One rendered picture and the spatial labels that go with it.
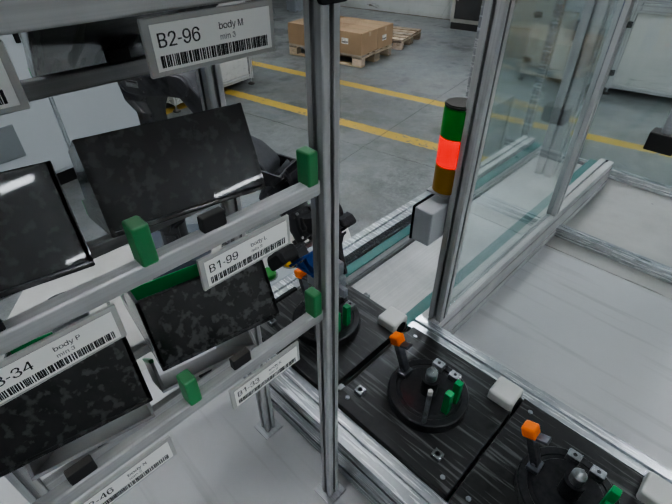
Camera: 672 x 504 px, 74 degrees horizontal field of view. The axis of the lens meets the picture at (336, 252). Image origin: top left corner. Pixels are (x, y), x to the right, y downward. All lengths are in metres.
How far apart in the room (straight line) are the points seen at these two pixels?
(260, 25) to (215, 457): 0.77
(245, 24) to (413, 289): 0.89
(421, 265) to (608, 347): 0.46
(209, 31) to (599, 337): 1.10
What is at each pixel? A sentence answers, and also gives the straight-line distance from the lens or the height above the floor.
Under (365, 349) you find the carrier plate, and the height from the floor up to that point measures 0.97.
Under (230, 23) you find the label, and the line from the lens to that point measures 0.30.
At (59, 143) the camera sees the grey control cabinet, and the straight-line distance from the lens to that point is 3.85.
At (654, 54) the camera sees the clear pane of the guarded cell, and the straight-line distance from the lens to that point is 1.85.
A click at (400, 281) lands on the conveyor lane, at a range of 1.14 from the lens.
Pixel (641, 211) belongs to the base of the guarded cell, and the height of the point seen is 0.86.
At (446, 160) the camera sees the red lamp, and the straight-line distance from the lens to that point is 0.78.
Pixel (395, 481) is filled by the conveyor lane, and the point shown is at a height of 0.96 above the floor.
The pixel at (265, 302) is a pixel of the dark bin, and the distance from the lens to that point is 0.49.
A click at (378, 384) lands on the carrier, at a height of 0.97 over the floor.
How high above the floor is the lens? 1.66
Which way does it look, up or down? 38 degrees down
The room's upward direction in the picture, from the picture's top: straight up
